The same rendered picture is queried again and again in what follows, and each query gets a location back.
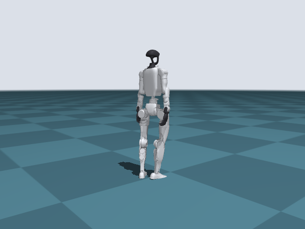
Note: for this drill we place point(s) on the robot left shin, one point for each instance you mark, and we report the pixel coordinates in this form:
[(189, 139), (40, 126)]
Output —
[(142, 156)]

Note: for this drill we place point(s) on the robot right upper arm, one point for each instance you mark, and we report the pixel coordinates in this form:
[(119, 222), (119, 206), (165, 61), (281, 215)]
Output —
[(163, 75)]

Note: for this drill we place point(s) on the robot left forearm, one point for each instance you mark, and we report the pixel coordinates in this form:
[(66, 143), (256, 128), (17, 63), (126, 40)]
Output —
[(140, 101)]

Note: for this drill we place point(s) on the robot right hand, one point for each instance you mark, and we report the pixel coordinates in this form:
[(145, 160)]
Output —
[(165, 117)]

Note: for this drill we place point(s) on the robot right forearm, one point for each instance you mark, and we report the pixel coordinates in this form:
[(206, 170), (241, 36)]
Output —
[(166, 101)]

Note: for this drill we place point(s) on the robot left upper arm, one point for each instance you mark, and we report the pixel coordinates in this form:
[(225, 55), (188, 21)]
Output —
[(141, 88)]

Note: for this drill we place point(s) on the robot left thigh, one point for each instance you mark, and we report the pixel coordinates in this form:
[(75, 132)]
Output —
[(144, 122)]

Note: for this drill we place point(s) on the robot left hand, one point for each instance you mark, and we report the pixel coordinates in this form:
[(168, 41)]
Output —
[(138, 118)]

